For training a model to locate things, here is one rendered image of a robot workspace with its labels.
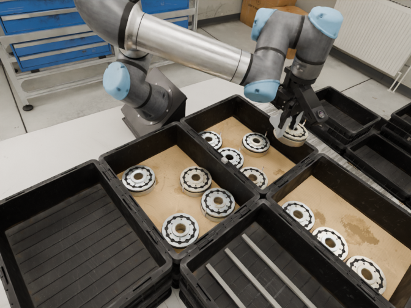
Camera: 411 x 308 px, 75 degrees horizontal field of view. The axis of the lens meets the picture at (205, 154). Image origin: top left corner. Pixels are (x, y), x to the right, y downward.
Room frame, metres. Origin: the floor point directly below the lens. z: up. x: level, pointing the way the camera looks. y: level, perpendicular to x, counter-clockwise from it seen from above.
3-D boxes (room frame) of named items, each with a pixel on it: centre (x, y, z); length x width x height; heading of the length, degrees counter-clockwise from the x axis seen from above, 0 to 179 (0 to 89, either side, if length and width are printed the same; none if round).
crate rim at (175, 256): (0.48, 0.07, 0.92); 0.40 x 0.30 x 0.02; 46
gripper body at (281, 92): (0.67, -0.22, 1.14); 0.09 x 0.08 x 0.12; 40
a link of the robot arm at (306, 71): (0.66, -0.23, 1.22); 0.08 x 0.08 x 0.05
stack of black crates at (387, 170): (1.15, -1.06, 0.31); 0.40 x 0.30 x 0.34; 40
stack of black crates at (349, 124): (1.45, -0.80, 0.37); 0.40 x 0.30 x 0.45; 40
